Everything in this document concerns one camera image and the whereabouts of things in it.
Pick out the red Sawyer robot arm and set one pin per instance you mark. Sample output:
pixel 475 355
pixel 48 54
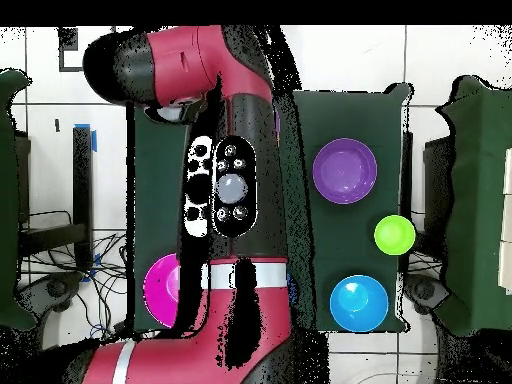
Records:
pixel 248 340

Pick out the large pink bowl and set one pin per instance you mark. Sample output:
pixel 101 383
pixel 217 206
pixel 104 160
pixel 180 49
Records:
pixel 160 292

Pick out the dark green tablecloth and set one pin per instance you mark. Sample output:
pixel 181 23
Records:
pixel 352 116

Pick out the light blue bowl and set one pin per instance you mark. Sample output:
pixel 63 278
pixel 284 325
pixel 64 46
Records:
pixel 358 308

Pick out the small green bowl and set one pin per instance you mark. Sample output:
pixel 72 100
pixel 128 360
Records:
pixel 394 235

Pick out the blue tape strip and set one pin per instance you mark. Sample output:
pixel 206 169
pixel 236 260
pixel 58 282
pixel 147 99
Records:
pixel 94 140

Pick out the grey chair base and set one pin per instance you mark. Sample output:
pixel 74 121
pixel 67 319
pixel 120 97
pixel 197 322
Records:
pixel 52 290
pixel 426 292

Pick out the small black floor marker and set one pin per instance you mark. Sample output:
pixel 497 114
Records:
pixel 57 125

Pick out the green cloth side table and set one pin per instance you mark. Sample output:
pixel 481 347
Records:
pixel 480 180
pixel 8 180

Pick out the black stand frame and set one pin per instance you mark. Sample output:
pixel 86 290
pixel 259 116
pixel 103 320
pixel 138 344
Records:
pixel 82 180

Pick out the black square floor frame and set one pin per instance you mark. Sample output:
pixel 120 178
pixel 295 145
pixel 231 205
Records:
pixel 61 60

